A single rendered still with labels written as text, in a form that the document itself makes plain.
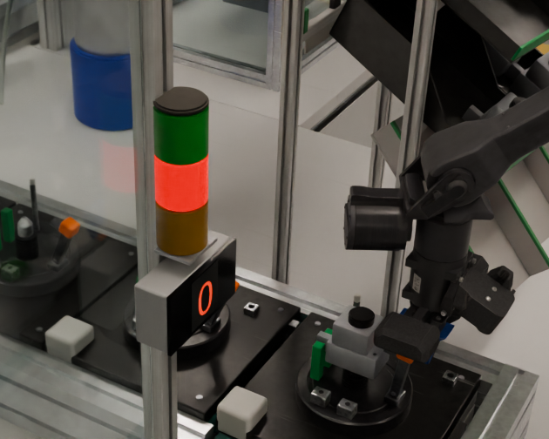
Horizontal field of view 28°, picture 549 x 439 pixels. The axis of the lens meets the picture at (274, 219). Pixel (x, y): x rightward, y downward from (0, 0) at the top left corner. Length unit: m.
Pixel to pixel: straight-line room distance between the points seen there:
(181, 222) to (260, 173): 0.94
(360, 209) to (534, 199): 0.57
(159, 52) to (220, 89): 1.28
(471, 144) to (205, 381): 0.47
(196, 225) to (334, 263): 0.73
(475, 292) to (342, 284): 0.56
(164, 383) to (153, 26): 0.41
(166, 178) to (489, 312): 0.37
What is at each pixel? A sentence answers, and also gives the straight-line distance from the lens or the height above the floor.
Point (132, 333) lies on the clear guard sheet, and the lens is 1.10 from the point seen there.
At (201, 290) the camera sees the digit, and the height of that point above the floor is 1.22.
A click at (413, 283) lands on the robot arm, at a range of 1.17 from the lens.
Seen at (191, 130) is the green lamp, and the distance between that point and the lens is 0.97.
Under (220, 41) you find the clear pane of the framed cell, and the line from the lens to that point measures 2.29.
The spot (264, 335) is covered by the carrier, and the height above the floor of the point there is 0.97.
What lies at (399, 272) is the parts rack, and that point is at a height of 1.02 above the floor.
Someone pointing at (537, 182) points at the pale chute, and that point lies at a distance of 1.66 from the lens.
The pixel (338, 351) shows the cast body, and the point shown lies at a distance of 1.27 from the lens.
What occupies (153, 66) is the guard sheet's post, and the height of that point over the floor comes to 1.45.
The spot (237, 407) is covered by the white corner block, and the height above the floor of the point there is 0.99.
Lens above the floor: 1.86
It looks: 33 degrees down
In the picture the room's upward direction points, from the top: 3 degrees clockwise
